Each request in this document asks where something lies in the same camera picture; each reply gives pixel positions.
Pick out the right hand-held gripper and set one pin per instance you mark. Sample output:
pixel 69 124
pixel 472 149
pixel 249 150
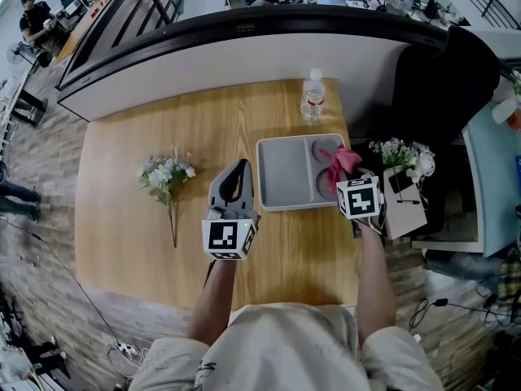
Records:
pixel 360 199

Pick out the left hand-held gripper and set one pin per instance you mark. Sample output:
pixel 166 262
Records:
pixel 226 238

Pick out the pink cloth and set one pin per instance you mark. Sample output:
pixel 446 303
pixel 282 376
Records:
pixel 342 162

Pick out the grey box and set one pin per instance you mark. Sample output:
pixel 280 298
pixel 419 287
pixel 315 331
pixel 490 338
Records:
pixel 285 173

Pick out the person's left forearm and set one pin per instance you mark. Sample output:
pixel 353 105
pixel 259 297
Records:
pixel 213 300

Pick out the person's right forearm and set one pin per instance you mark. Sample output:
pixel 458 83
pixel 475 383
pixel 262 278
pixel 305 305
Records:
pixel 374 283

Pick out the beige paper bag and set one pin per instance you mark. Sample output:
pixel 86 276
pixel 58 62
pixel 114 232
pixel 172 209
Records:
pixel 407 210

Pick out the white flowers in bag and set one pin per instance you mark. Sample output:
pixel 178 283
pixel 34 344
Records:
pixel 397 153

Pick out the artificial flower bouquet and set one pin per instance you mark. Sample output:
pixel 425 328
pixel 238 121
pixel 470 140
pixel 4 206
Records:
pixel 165 175

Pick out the clear plastic water bottle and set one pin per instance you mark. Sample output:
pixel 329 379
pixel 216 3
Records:
pixel 312 96

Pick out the white black-trimmed partition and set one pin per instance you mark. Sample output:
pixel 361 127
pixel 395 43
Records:
pixel 228 67

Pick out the light blue table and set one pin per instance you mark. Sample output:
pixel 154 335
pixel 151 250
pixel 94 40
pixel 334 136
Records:
pixel 492 177

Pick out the black office chair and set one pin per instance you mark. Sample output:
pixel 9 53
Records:
pixel 443 84

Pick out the person's beige shirt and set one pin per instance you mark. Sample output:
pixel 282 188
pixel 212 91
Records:
pixel 285 352

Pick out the white power strip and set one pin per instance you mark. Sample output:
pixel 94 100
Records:
pixel 127 348

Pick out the standing fan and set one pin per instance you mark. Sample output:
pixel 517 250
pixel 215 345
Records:
pixel 15 53

